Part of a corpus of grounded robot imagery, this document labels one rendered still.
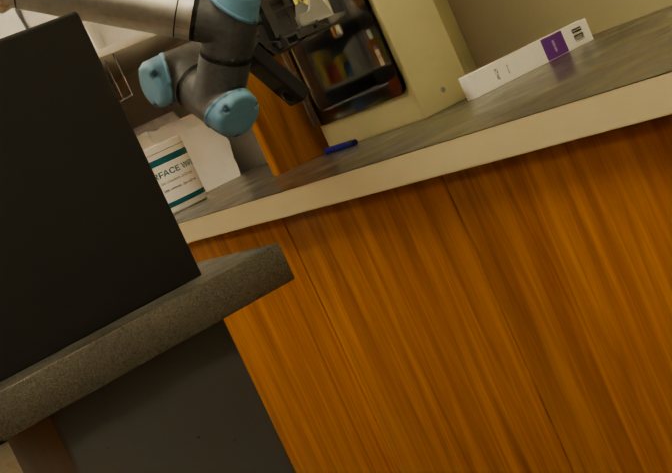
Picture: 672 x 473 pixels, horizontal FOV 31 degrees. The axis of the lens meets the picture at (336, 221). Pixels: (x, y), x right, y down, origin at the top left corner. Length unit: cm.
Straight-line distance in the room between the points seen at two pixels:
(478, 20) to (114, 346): 151
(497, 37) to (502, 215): 101
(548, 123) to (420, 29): 73
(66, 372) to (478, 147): 57
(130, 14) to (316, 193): 36
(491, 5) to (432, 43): 43
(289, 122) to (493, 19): 47
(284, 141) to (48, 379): 125
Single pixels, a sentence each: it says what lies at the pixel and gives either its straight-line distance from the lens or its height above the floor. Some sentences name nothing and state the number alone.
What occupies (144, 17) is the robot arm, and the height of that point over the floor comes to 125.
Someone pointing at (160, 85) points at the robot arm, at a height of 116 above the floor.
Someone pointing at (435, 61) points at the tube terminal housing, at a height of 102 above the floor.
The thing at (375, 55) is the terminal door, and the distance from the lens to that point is 199.
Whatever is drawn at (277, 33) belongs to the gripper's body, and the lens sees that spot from 188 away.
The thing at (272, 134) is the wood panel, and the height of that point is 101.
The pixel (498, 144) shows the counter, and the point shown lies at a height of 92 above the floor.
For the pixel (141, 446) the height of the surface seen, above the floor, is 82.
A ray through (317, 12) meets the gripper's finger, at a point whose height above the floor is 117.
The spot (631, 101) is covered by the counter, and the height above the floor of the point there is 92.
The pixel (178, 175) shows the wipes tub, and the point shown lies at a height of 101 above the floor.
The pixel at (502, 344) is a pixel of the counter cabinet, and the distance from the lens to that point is 159.
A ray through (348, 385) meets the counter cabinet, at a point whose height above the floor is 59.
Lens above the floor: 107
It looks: 6 degrees down
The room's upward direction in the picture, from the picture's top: 25 degrees counter-clockwise
